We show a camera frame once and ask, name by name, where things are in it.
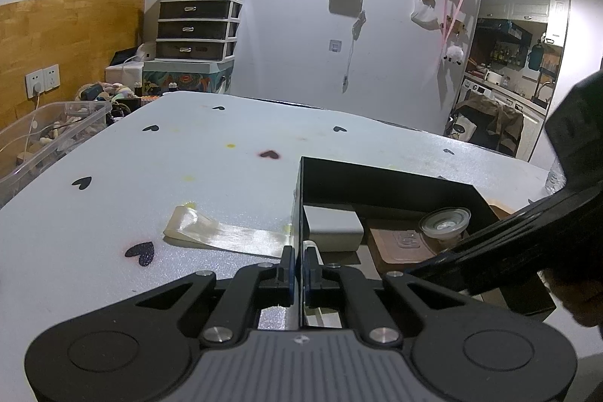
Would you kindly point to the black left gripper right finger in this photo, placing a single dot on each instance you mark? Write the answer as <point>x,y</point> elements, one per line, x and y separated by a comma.
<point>317,277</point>

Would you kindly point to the white rectangular box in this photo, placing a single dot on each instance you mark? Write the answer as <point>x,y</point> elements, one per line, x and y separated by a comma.
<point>334,230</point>

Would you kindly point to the black storage box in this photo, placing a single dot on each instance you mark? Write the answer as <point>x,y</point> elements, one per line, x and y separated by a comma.
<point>384,193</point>

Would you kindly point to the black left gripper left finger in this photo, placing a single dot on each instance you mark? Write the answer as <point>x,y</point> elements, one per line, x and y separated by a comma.
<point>279,277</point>

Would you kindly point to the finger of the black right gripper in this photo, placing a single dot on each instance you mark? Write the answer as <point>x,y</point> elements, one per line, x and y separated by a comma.
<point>554,231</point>

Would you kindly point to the clear water bottle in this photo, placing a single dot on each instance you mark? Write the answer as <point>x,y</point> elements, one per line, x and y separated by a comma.
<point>556,179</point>

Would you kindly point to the clear lidded small cup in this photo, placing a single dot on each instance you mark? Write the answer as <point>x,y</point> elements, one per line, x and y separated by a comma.
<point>446,226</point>

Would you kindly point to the white plush toy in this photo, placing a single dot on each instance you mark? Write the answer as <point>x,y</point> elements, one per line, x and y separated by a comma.
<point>454,54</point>

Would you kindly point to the clear plastic storage bin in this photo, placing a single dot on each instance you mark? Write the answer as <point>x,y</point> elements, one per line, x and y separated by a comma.
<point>37,141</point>

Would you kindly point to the three-drawer plastic cabinet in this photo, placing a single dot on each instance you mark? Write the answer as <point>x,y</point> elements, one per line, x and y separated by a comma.
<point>198,30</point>

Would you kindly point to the brown case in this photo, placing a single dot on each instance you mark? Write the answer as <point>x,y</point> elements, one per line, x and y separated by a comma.
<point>401,246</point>

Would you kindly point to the white wall socket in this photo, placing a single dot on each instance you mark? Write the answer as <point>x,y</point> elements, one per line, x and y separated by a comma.
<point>42,80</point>

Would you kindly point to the clear plastic packet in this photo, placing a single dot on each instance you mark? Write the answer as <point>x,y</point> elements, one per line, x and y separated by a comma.
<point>190,226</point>

